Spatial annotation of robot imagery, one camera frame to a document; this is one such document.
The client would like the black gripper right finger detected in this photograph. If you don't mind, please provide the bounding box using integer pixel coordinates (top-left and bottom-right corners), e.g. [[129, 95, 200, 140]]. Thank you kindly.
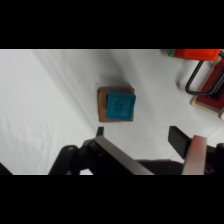
[[167, 125, 209, 176]]

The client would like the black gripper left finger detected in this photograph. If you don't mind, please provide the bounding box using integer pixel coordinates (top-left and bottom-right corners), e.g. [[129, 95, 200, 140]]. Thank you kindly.
[[93, 125, 155, 176]]

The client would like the blue cube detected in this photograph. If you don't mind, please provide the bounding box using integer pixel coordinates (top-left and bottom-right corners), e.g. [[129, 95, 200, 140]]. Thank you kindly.
[[105, 90, 137, 121]]

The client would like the small wooden block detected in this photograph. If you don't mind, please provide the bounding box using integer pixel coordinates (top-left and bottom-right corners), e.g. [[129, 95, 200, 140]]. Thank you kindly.
[[97, 86, 136, 124]]

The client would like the red cube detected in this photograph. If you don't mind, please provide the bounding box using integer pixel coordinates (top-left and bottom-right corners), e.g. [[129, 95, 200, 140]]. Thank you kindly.
[[173, 49, 222, 62]]

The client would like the wooden box with slot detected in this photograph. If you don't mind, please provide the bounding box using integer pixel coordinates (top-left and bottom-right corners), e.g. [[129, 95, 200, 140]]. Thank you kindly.
[[189, 58, 224, 121]]

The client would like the black wire handle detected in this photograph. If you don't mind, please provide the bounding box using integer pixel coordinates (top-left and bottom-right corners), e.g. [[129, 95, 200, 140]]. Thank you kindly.
[[184, 59, 224, 99]]

